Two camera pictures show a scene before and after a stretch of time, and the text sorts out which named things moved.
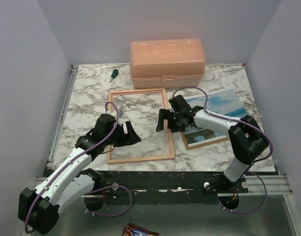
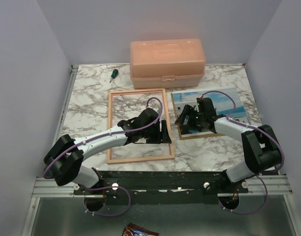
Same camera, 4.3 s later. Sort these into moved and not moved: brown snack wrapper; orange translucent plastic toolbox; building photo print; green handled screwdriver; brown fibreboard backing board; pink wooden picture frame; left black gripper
Moved: left black gripper; building photo print; brown fibreboard backing board
Not moved: brown snack wrapper; green handled screwdriver; pink wooden picture frame; orange translucent plastic toolbox
